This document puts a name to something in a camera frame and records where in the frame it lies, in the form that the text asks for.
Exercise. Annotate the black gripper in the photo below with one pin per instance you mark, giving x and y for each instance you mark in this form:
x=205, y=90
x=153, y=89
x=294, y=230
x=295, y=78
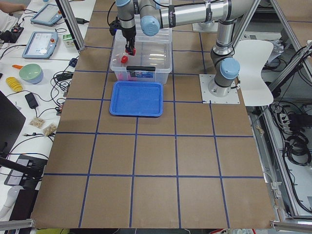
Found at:
x=128, y=34

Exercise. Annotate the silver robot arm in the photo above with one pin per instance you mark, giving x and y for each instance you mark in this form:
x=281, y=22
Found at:
x=155, y=16

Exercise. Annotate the red block in box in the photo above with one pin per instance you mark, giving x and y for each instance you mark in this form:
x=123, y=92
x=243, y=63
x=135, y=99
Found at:
x=124, y=59

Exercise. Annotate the clear plastic storage box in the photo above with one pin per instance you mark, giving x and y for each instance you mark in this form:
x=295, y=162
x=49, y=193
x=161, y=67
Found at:
x=150, y=51

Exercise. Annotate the blue plastic tray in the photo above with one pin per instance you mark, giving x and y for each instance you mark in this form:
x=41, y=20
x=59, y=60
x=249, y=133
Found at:
x=137, y=98

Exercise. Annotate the green white carton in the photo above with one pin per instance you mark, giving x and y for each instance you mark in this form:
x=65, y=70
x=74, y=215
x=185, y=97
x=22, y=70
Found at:
x=68, y=41

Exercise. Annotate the teach pendant far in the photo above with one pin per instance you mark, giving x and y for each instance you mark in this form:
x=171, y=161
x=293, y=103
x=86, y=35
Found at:
x=49, y=15

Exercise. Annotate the teach pendant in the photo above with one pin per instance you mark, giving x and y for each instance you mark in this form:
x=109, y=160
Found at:
x=49, y=15
x=41, y=45

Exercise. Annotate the teach pendant near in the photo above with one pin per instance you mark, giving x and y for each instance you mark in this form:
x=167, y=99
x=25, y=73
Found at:
x=41, y=45

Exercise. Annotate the green bowl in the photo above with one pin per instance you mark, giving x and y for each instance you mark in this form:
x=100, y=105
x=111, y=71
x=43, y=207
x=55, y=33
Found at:
x=31, y=73

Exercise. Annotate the black power adapter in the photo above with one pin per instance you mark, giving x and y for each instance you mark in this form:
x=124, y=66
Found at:
x=31, y=100

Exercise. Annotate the toy carrot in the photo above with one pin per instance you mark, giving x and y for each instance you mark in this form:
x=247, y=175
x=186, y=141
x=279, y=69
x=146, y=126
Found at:
x=17, y=66

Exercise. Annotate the toy yellow corn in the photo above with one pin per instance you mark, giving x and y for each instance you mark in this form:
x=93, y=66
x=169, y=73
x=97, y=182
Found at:
x=14, y=84

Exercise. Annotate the white plastic chair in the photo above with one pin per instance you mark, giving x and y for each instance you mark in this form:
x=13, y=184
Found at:
x=252, y=56

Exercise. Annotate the aluminium frame post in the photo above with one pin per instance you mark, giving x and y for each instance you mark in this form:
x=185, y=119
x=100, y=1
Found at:
x=71, y=22

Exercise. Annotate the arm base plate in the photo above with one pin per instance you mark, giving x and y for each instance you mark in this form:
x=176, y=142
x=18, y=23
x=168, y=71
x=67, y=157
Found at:
x=213, y=94

